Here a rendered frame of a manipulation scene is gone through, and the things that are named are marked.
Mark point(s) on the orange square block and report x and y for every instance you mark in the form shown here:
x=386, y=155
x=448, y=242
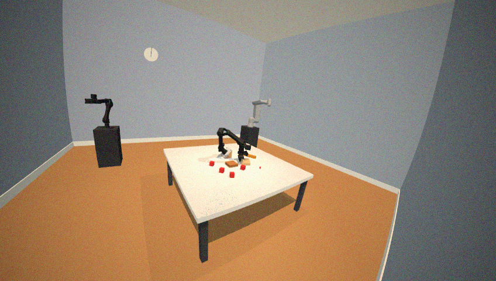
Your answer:
x=231, y=164

